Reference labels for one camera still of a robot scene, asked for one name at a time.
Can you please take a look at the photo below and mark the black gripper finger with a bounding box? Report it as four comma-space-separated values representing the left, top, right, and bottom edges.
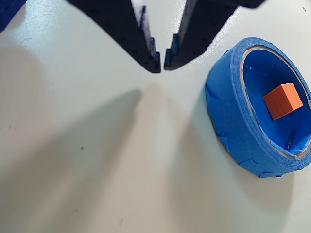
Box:
67, 0, 162, 74
164, 0, 265, 71

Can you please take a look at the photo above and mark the blue masking tape roll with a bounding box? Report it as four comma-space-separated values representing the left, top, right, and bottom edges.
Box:
204, 36, 311, 179

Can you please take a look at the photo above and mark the small orange cube block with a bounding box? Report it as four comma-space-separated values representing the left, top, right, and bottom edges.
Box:
263, 82, 304, 121

